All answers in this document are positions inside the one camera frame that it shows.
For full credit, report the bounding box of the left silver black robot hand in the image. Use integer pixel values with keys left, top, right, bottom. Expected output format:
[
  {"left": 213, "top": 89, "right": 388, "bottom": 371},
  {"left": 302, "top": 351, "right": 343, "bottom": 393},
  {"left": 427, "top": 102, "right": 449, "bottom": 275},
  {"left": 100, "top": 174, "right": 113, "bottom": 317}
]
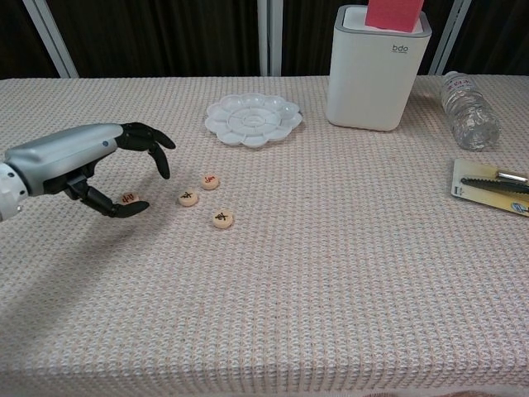
[{"left": 3, "top": 122, "right": 177, "bottom": 219}]

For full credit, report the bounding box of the white flower-shaped paint palette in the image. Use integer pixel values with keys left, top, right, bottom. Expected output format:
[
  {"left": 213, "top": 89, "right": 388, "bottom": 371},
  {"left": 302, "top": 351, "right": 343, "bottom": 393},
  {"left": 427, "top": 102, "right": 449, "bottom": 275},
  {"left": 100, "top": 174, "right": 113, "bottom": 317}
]
[{"left": 204, "top": 92, "right": 303, "bottom": 149}]

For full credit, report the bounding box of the beige woven tablecloth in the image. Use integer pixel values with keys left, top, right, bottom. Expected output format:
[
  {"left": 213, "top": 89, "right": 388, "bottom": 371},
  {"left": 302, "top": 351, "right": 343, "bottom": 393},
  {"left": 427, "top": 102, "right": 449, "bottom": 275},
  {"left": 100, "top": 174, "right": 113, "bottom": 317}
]
[{"left": 0, "top": 74, "right": 529, "bottom": 397}]

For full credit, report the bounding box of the white bin with grey rim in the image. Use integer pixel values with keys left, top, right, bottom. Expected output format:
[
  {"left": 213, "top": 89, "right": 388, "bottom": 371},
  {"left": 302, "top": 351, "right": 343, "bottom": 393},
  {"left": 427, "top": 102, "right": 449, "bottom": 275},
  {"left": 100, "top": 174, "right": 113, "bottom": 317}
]
[{"left": 325, "top": 4, "right": 433, "bottom": 132}]

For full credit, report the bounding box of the red foam block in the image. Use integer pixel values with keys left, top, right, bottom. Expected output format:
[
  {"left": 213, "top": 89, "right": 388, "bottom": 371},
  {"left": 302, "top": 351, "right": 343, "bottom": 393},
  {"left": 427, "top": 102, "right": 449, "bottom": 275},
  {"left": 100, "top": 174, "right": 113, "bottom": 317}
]
[{"left": 365, "top": 0, "right": 426, "bottom": 33}]

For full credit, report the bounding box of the clear plastic water bottle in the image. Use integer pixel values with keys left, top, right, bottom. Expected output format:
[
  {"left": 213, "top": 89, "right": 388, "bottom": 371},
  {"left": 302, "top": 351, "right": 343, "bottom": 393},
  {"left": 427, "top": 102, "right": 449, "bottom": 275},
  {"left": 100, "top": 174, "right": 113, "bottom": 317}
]
[{"left": 439, "top": 70, "right": 502, "bottom": 152}]

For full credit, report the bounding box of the razor in yellow card package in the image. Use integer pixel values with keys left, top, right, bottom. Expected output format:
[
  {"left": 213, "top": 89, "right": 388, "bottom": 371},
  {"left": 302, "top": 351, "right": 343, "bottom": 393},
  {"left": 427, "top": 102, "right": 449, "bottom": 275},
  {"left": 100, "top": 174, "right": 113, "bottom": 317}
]
[{"left": 450, "top": 158, "right": 529, "bottom": 218}]

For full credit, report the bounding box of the grey metal frame post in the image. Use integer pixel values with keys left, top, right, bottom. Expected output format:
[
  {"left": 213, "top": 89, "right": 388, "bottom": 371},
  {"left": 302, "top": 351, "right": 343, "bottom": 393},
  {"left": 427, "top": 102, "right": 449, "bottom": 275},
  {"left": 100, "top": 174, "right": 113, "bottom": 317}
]
[
  {"left": 256, "top": 0, "right": 284, "bottom": 77},
  {"left": 428, "top": 0, "right": 472, "bottom": 76},
  {"left": 22, "top": 0, "right": 79, "bottom": 79}
]

